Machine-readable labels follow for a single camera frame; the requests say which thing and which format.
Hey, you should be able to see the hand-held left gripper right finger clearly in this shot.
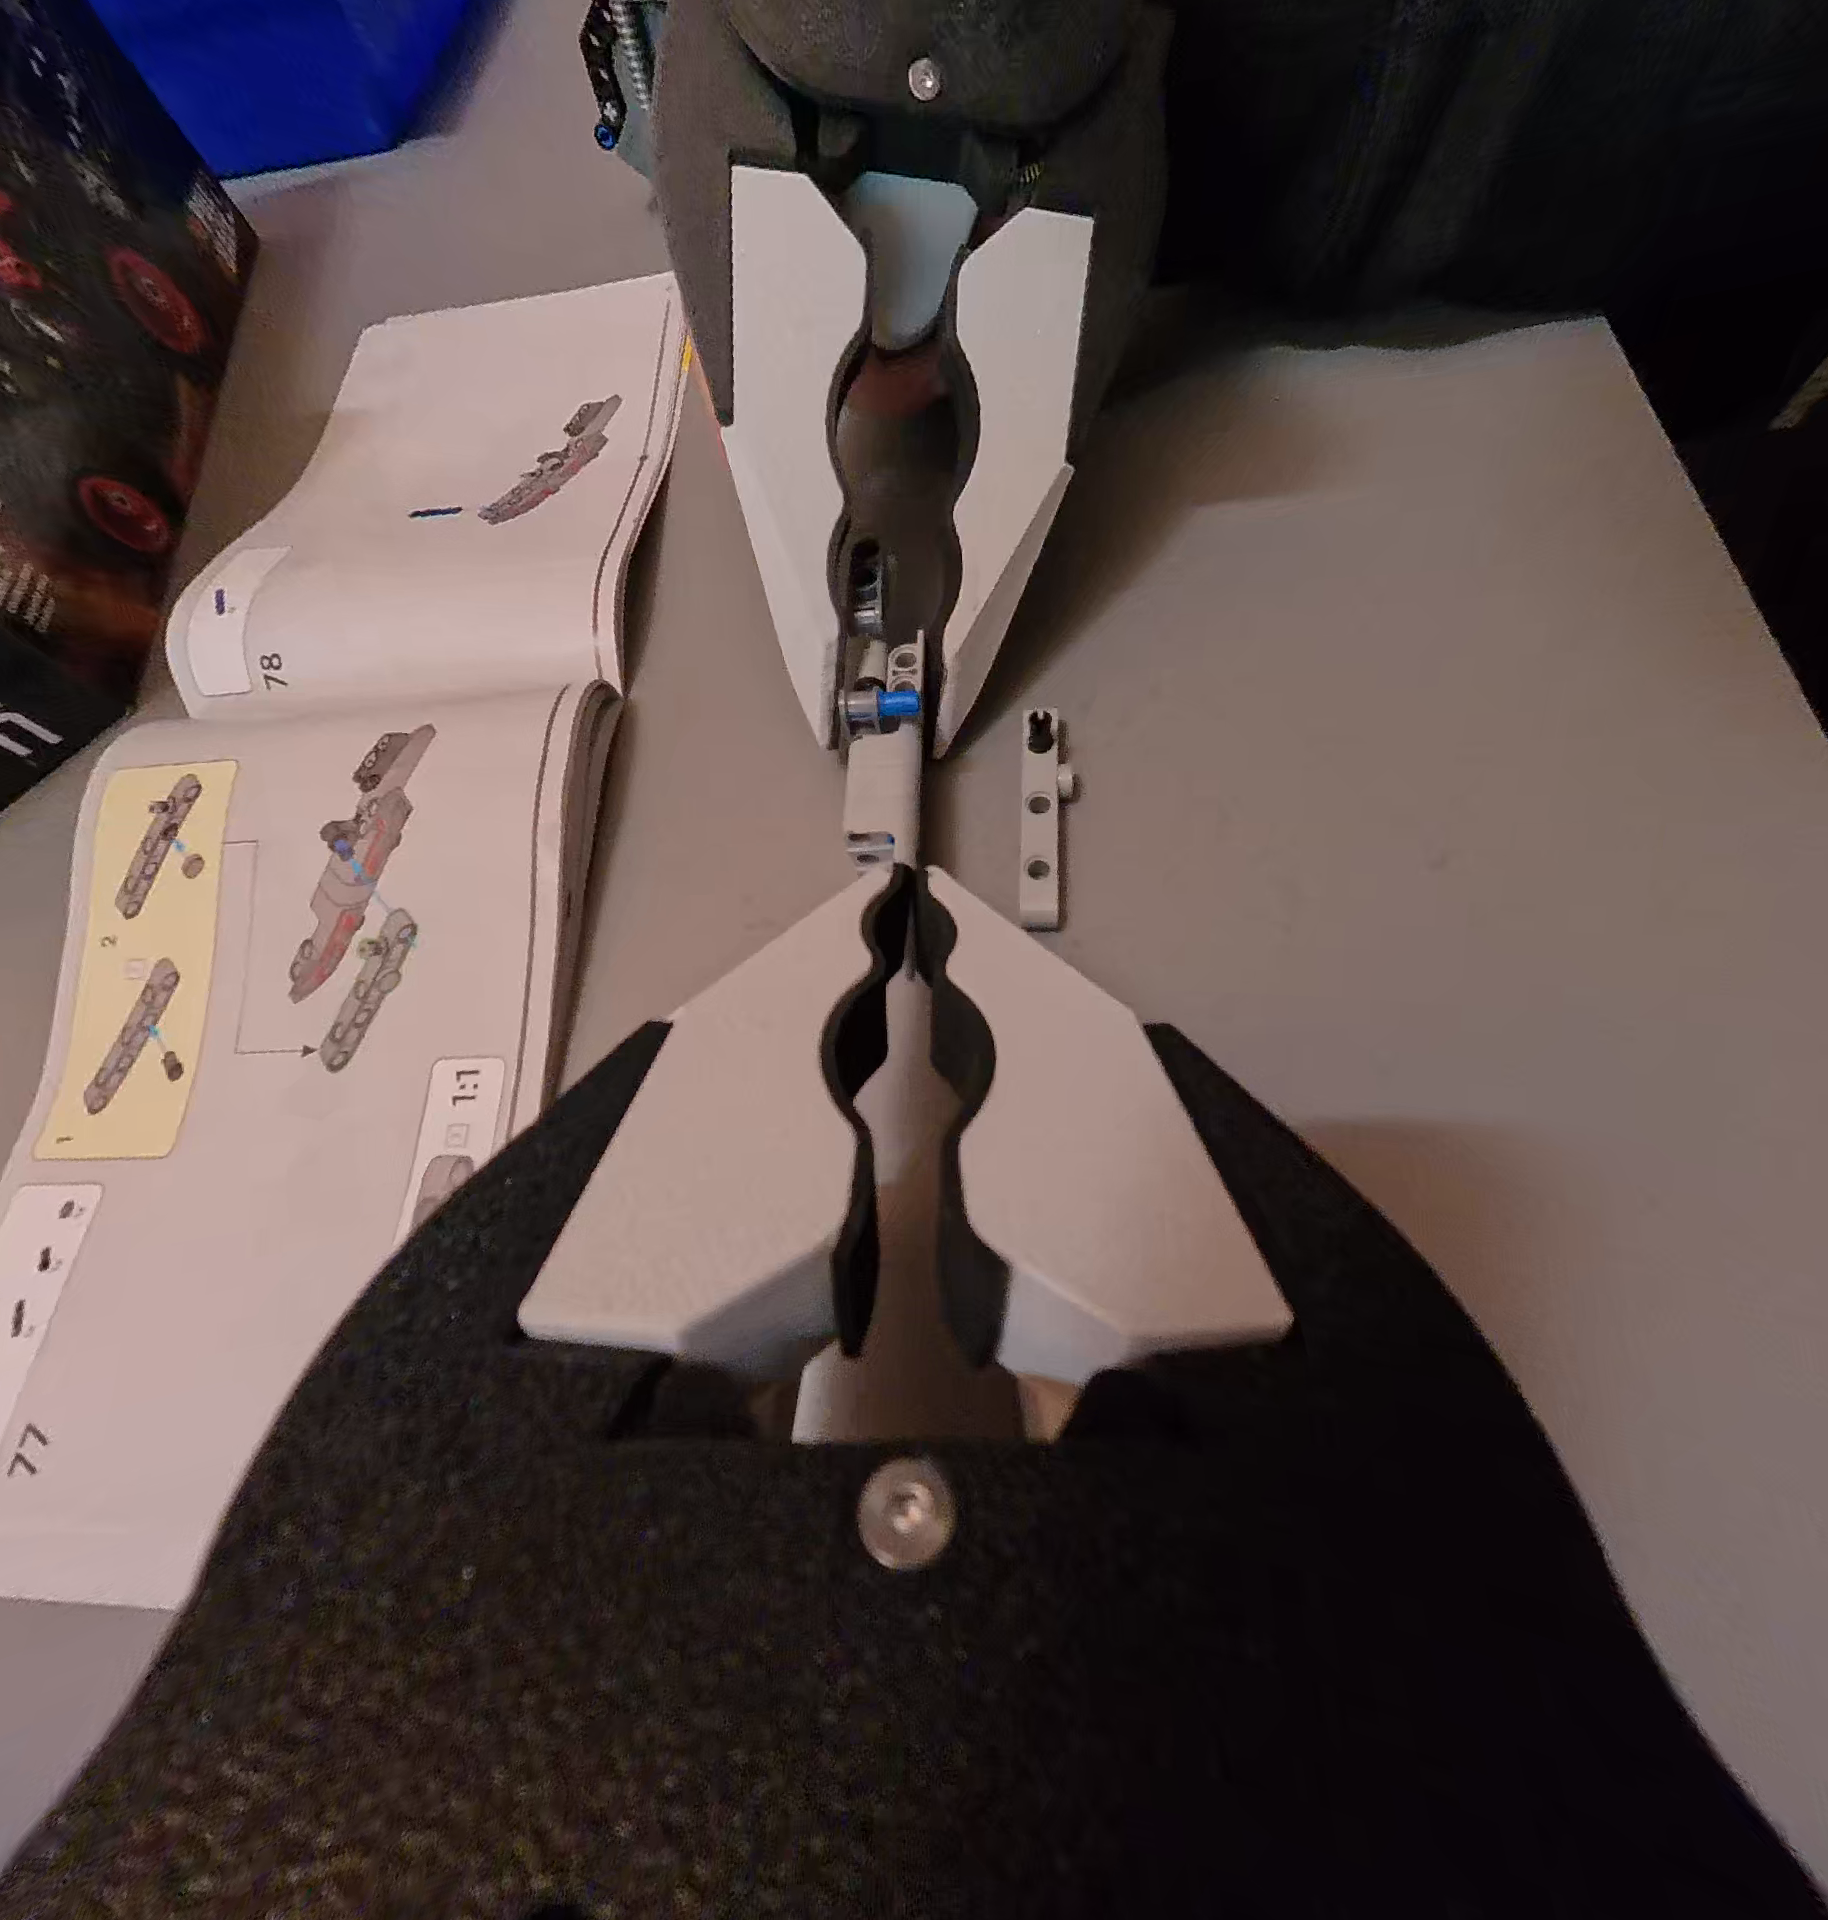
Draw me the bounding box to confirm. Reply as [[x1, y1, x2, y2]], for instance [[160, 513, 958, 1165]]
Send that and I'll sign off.
[[910, 865, 1295, 1374]]

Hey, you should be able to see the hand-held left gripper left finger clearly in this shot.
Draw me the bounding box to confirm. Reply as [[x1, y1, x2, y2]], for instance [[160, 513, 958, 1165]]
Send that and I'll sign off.
[[516, 870, 916, 1372]]

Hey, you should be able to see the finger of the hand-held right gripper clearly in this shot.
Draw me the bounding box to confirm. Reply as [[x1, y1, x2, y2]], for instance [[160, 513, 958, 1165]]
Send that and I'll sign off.
[[727, 162, 878, 752], [912, 209, 1092, 761]]

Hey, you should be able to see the grey toy beam with pin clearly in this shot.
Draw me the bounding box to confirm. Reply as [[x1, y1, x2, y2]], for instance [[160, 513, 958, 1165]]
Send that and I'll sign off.
[[1016, 709, 1082, 932]]

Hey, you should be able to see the grey toy brick assembly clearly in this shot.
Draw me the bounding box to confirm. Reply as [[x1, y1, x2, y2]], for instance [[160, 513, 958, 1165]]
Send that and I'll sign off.
[[836, 531, 944, 993]]

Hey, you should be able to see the black perforated strip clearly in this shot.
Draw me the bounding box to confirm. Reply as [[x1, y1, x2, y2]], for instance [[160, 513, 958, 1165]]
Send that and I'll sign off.
[[579, 0, 660, 151]]

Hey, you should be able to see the person's black clothing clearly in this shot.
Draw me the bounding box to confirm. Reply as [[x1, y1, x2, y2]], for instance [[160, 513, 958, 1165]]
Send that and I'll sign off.
[[1155, 0, 1828, 812]]

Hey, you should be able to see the open instruction booklet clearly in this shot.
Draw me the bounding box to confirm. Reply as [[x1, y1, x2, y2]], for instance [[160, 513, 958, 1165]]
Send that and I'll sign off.
[[0, 270, 690, 1613]]

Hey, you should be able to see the blue plastic bin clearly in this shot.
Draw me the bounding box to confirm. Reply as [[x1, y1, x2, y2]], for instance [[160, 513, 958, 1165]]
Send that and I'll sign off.
[[90, 0, 481, 178]]

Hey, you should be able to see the black toy box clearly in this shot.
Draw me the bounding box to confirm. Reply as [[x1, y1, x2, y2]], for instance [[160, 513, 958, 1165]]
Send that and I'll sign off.
[[0, 0, 263, 847]]

